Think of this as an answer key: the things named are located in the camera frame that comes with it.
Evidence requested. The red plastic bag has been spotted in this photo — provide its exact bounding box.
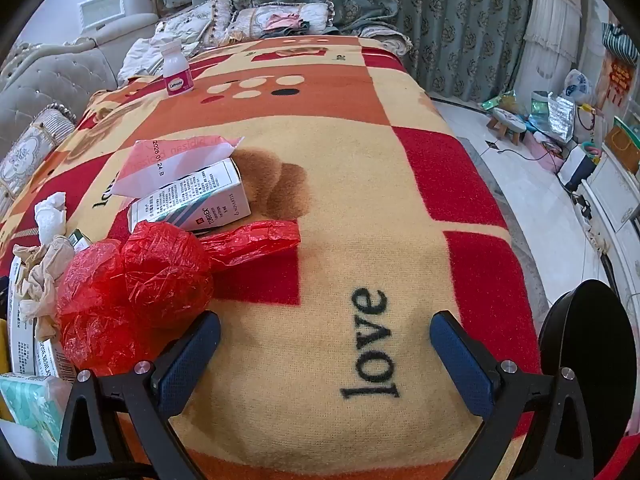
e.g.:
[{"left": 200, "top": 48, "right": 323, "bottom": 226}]
[{"left": 56, "top": 220, "right": 300, "bottom": 376}]

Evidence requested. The teal tissue pack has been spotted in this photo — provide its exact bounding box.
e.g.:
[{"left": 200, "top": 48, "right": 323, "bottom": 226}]
[{"left": 0, "top": 373, "right": 72, "bottom": 460}]

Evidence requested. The beige paper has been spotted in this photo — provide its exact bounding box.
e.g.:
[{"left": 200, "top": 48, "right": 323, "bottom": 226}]
[{"left": 13, "top": 235, "right": 75, "bottom": 342}]

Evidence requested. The white tissue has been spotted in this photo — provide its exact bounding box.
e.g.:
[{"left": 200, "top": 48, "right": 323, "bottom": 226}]
[{"left": 34, "top": 192, "right": 66, "bottom": 245}]

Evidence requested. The white medicine box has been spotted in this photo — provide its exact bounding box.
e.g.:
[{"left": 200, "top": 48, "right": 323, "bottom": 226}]
[{"left": 127, "top": 158, "right": 250, "bottom": 233}]

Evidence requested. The pink paper wrapper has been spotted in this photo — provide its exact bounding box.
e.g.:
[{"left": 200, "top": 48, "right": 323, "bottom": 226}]
[{"left": 112, "top": 136, "right": 244, "bottom": 198}]

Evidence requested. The long white toothpaste box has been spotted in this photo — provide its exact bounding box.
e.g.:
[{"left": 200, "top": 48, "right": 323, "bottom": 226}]
[{"left": 8, "top": 257, "right": 76, "bottom": 382}]

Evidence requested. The black round trash bin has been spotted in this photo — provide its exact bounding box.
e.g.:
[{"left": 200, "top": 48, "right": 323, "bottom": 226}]
[{"left": 538, "top": 280, "right": 637, "bottom": 472}]

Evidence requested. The patterned red orange blanket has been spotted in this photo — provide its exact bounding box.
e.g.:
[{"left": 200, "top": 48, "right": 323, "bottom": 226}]
[{"left": 1, "top": 36, "right": 540, "bottom": 479}]

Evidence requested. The white tv cabinet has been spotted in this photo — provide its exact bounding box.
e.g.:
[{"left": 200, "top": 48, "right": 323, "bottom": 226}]
[{"left": 575, "top": 148, "right": 639, "bottom": 315}]

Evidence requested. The small wooden stool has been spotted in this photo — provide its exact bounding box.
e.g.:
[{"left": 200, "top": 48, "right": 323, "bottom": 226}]
[{"left": 487, "top": 108, "right": 526, "bottom": 145}]

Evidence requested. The brown paper gift bag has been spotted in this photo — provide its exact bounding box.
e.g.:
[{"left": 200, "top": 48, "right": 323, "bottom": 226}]
[{"left": 604, "top": 126, "right": 639, "bottom": 174}]

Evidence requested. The silver foil bag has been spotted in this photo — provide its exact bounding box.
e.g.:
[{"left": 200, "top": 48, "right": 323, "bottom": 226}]
[{"left": 542, "top": 92, "right": 576, "bottom": 145}]

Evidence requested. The white pink pill bottle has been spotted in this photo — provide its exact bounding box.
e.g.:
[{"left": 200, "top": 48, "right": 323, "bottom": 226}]
[{"left": 160, "top": 40, "right": 194, "bottom": 96}]

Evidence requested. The grey tufted headboard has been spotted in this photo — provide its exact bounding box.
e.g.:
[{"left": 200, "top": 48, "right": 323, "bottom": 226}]
[{"left": 1, "top": 13, "right": 158, "bottom": 154}]

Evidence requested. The embroidered cream pillow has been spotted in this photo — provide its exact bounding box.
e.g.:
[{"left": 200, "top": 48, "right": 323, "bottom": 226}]
[{"left": 154, "top": 0, "right": 233, "bottom": 53}]

